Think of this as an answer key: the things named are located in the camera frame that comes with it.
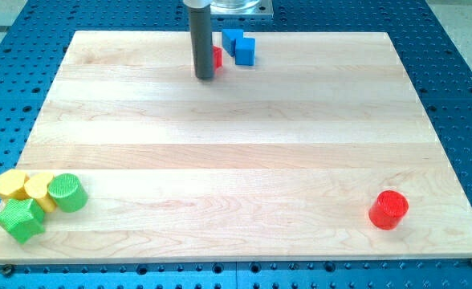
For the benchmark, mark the small red block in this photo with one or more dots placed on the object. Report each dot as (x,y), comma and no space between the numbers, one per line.
(217,55)

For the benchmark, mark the wooden board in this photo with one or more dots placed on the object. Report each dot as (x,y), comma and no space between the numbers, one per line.
(280,161)

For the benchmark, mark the blue triangle block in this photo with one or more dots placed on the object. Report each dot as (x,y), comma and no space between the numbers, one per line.
(229,39)

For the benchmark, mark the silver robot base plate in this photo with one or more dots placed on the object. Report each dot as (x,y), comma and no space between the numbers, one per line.
(242,9)

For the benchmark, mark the red cylinder block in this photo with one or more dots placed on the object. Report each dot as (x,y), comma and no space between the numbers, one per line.
(388,210)

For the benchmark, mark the blue cube block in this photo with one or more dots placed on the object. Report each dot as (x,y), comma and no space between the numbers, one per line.
(245,51)

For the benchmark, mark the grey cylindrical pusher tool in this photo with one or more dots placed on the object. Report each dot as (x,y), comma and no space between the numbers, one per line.
(202,43)

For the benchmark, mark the yellow heart block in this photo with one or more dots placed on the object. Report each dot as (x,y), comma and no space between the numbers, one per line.
(37,188)

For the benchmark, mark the green star block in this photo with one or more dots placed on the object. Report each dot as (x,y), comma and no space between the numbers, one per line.
(22,219)

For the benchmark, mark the yellow hexagon block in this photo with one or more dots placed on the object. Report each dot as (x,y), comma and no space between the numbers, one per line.
(12,184)

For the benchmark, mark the green cylinder block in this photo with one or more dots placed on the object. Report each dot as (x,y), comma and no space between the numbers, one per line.
(68,193)

